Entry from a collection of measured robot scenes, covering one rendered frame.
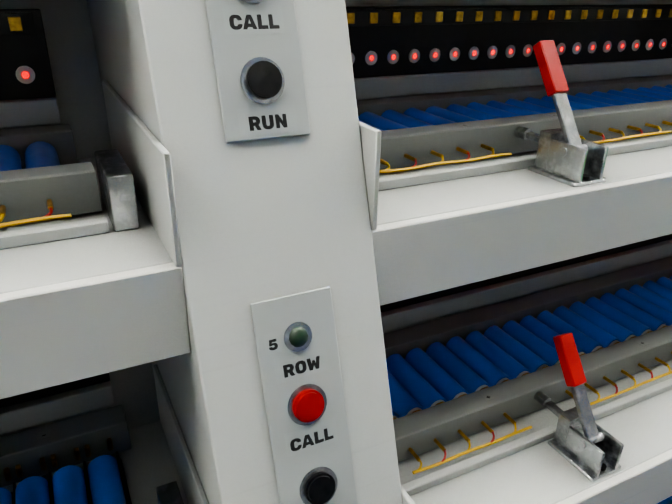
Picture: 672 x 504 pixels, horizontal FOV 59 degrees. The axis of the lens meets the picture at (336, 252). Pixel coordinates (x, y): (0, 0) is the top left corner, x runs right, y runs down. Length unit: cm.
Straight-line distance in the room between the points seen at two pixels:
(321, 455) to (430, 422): 14
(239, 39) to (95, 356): 15
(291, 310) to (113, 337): 8
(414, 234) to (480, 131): 13
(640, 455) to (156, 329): 35
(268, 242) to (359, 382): 9
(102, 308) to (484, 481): 27
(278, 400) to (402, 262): 10
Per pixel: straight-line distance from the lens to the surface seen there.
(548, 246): 38
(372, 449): 32
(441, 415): 43
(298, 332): 28
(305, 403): 29
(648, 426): 51
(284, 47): 28
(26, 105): 43
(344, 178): 29
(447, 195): 35
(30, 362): 28
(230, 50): 27
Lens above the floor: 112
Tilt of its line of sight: 9 degrees down
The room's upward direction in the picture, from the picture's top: 7 degrees counter-clockwise
